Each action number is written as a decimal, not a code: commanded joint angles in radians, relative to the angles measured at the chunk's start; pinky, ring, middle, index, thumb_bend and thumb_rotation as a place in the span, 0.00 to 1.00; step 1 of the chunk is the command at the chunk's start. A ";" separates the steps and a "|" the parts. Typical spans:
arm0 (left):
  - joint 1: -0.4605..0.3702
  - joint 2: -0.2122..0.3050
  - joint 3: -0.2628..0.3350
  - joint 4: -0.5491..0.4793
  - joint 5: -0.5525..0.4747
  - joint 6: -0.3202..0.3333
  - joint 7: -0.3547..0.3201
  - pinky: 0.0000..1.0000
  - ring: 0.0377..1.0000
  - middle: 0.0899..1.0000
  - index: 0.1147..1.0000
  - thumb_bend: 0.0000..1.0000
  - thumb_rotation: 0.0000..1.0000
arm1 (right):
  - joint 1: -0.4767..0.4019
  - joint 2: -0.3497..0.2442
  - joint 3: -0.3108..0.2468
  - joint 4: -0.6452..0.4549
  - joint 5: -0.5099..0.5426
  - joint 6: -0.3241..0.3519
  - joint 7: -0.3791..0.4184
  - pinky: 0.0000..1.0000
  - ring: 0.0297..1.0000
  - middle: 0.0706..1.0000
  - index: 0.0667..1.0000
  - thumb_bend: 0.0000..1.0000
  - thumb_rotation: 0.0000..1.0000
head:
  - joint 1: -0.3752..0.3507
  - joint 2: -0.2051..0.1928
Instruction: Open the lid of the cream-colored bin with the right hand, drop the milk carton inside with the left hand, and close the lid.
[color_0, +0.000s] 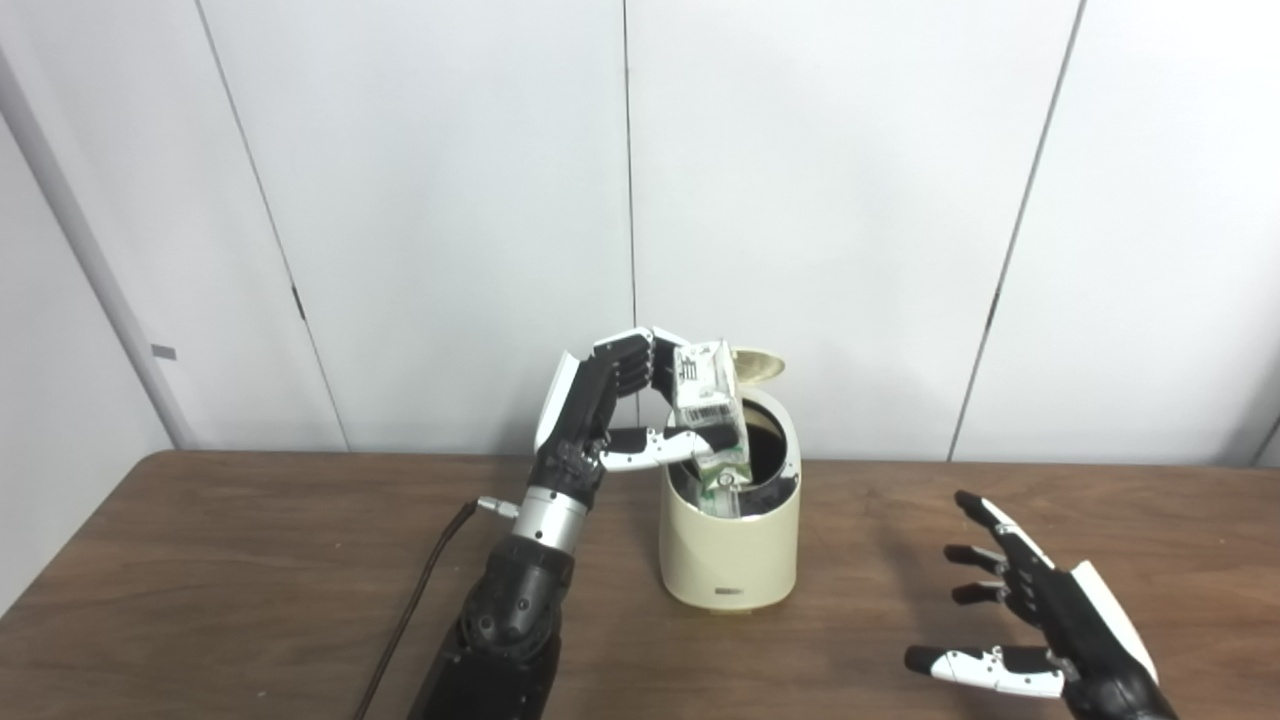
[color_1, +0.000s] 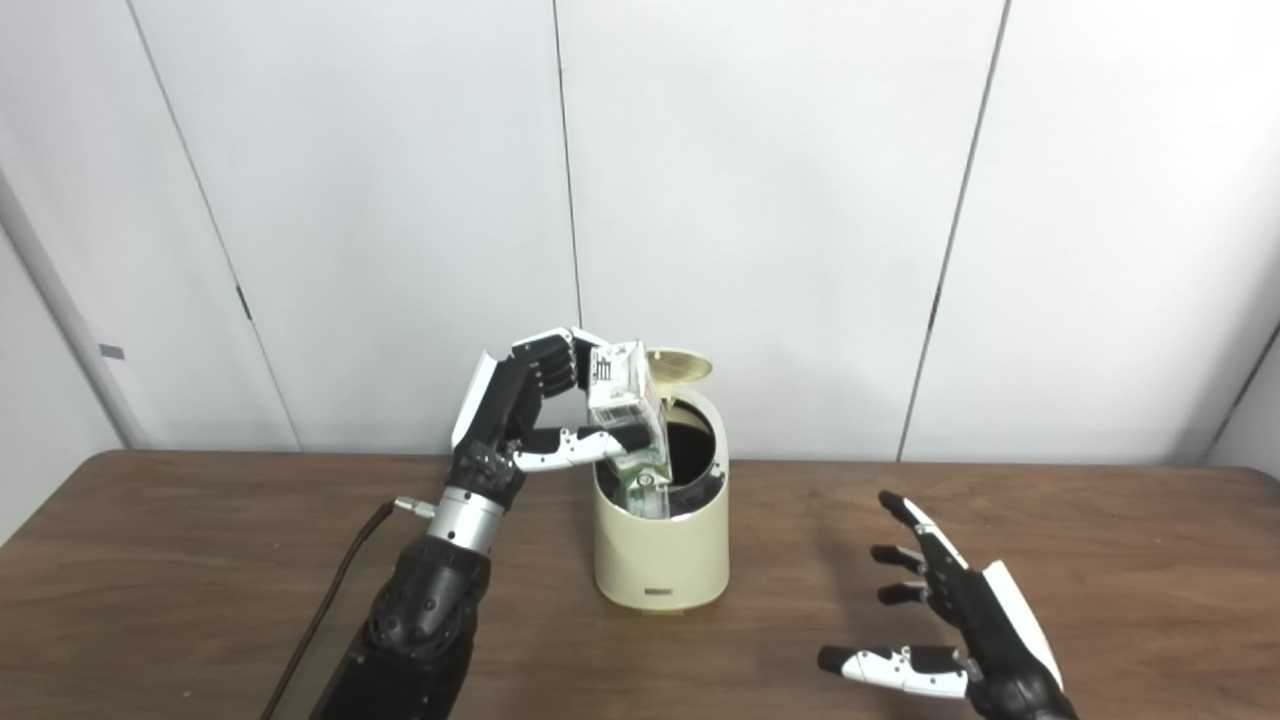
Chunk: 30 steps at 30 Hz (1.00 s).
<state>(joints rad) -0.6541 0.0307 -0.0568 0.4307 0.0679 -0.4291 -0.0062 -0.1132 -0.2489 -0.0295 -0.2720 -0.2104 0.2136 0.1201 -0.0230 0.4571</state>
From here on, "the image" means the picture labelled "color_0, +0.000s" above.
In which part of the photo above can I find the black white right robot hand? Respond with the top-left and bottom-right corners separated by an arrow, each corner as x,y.
905,490 -> 1176,720

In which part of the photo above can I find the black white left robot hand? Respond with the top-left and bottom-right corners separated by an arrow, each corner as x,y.
530,326 -> 741,493

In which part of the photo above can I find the white green milk carton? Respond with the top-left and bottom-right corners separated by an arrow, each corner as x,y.
672,339 -> 753,491

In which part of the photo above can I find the round cream bin lid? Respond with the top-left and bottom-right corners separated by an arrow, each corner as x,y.
733,347 -> 787,383

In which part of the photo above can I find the cream-colored cylindrical trash bin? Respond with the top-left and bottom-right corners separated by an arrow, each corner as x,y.
658,347 -> 803,611

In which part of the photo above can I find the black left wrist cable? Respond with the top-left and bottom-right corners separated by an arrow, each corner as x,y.
352,497 -> 521,720

